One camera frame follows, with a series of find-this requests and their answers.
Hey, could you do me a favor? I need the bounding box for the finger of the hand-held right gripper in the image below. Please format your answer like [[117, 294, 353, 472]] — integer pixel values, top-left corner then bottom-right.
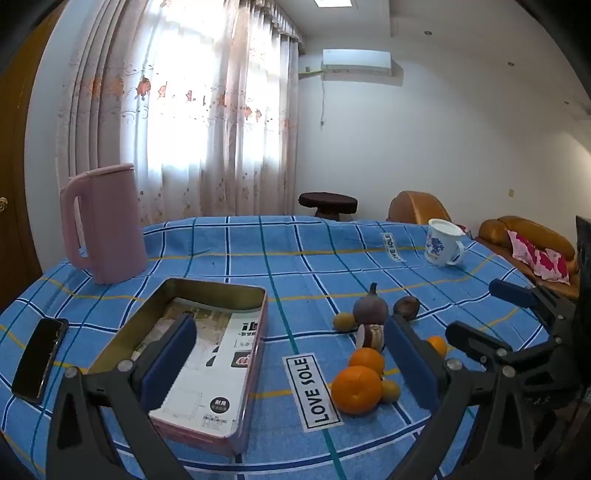
[[445, 322, 555, 370], [488, 278, 575, 342]]

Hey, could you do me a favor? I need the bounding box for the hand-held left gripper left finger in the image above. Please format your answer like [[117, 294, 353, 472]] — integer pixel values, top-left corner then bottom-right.
[[45, 313, 198, 480]]

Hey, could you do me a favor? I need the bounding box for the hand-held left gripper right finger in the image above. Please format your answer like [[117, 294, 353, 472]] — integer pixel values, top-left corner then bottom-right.
[[385, 316, 539, 480]]

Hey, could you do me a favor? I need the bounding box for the rectangular metal tin box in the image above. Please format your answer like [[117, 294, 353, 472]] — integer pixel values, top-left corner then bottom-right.
[[85, 277, 269, 457]]

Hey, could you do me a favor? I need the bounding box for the brown wrinkled passion fruit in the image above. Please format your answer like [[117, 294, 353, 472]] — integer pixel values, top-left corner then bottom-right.
[[393, 296, 421, 320]]

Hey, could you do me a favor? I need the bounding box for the large orange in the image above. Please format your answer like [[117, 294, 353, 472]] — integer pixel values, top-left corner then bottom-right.
[[331, 366, 383, 415]]

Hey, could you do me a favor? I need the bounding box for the medium orange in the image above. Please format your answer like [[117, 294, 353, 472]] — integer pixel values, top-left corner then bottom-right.
[[348, 347, 385, 377]]

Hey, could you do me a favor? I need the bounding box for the pink floral pillow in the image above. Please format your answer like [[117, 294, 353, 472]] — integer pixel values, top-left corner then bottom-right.
[[507, 229, 571, 284]]

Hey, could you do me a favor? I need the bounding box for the printed paper leaflet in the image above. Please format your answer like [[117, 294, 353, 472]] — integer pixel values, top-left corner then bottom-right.
[[134, 298, 262, 437]]

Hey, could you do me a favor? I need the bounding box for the brown and white peeled fruit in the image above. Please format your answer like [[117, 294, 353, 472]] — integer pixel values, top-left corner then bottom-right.
[[356, 324, 386, 352]]

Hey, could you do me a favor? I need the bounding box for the purple fig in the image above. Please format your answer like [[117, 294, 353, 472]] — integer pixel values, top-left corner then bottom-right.
[[353, 282, 389, 326]]

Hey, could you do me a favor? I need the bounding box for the white cup with blue print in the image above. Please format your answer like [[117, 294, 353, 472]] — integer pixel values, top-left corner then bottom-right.
[[424, 218, 467, 267]]

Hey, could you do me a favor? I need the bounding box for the orange leather sofa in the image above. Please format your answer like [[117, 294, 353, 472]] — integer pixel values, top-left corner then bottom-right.
[[387, 191, 583, 301]]

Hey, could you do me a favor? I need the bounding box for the black smartphone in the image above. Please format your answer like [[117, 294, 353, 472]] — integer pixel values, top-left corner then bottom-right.
[[10, 318, 70, 401]]

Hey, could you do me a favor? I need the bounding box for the pink electric kettle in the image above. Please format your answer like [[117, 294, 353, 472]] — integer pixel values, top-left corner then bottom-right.
[[59, 163, 148, 284]]

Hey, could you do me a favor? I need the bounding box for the blue plaid tablecloth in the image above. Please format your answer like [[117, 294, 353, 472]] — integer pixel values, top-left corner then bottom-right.
[[0, 215, 578, 480]]

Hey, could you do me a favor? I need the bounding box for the dark round stool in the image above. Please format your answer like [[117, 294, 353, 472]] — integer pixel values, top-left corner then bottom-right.
[[298, 192, 358, 220]]

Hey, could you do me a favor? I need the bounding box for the brown wooden door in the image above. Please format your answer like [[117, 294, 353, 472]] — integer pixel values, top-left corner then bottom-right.
[[0, 0, 70, 315]]

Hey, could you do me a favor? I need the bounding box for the sheer floral curtain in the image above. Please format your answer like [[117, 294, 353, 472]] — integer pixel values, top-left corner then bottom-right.
[[55, 0, 305, 227]]

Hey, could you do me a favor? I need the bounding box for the white air conditioner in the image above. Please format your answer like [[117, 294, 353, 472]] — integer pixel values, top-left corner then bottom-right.
[[322, 48, 392, 77]]

